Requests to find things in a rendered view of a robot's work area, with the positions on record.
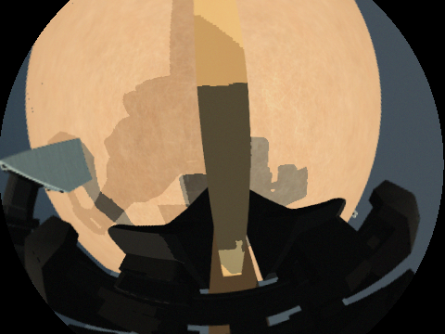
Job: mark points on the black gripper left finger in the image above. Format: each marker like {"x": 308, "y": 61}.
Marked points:
{"x": 187, "y": 239}

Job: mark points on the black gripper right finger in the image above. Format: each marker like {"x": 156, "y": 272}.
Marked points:
{"x": 272, "y": 228}

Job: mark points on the long wooden rail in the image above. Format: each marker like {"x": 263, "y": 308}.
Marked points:
{"x": 222, "y": 95}

